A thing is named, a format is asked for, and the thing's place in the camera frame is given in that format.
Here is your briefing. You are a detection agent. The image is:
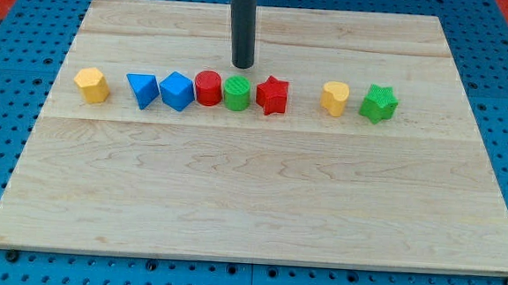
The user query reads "green star block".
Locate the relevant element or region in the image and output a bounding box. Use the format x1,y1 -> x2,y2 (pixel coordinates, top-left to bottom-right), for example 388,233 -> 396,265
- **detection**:
358,84 -> 399,124

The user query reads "blue triangle block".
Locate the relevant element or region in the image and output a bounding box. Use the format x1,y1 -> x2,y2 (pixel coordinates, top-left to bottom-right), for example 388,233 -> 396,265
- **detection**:
126,73 -> 160,110

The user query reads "green cylinder block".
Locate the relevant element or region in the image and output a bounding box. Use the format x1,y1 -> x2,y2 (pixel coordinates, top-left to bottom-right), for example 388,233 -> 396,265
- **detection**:
223,75 -> 250,112

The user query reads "yellow heart block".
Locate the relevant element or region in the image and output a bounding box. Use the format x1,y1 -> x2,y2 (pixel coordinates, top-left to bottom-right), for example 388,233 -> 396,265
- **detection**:
320,81 -> 350,117

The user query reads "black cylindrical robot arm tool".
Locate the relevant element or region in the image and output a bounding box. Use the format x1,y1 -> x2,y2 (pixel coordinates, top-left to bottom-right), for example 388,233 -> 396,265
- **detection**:
230,0 -> 257,70

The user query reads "red cylinder block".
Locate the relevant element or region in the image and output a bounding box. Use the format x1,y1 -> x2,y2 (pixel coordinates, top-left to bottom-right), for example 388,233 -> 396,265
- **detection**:
195,71 -> 222,106

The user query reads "yellow hexagon block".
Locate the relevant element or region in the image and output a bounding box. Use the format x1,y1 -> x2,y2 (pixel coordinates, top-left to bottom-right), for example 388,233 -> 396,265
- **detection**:
73,67 -> 109,103

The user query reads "red star block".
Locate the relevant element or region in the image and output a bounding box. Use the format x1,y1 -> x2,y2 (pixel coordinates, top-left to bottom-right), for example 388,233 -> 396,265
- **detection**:
256,76 -> 289,115

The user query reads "blue cube block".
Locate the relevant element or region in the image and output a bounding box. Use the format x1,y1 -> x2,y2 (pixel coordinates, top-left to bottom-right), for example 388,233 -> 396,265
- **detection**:
159,71 -> 194,111

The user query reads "light wooden board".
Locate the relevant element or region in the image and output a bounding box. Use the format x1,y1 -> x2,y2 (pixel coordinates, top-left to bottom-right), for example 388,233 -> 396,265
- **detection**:
0,0 -> 508,276

